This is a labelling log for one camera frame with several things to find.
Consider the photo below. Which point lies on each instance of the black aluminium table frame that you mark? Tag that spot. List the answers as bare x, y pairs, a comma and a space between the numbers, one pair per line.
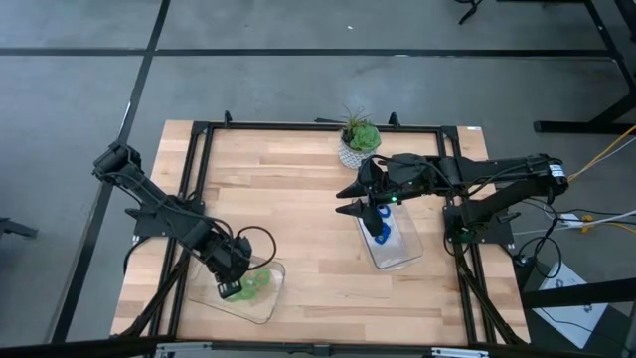
273, 126

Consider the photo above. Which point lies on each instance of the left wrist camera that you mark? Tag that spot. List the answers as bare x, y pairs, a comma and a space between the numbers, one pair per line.
229, 289

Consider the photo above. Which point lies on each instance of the black desk frame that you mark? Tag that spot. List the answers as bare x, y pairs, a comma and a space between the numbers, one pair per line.
571, 126

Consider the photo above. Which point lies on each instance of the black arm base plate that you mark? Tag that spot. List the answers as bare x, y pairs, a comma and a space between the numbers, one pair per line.
502, 231
144, 230

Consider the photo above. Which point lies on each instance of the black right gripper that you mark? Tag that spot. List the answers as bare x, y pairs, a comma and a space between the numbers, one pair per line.
402, 179

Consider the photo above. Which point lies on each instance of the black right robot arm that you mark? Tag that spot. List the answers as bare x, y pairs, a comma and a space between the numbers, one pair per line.
497, 171

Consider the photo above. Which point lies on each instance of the black stand foot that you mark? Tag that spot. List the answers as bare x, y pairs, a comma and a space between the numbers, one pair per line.
15, 228

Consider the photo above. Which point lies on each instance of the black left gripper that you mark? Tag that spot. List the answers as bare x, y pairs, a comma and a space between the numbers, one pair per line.
223, 258

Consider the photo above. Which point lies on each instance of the potted succulent in patterned pot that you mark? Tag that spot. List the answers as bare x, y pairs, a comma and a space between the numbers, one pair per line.
365, 139

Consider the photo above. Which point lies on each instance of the white power adapter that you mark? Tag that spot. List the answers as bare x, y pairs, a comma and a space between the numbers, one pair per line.
570, 219

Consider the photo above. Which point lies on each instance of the white paper sheet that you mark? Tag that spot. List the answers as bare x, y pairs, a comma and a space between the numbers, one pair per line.
571, 323

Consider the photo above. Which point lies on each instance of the black steel beam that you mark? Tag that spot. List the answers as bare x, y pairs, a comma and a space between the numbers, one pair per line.
586, 293

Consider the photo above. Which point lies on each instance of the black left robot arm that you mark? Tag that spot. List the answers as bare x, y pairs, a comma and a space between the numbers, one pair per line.
164, 214

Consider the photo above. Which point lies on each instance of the clear plastic bin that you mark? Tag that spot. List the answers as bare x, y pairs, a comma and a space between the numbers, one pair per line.
402, 248
268, 308

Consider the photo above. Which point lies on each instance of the silver metal bracket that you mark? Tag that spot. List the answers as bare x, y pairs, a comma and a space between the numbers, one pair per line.
184, 348
459, 353

